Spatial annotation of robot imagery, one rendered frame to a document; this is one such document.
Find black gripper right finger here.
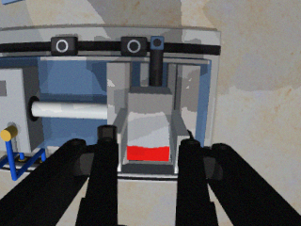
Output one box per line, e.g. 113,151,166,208
169,110,301,226

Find grey block with red end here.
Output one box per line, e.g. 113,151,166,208
127,87,173,161

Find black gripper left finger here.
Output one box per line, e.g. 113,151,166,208
0,108,128,226

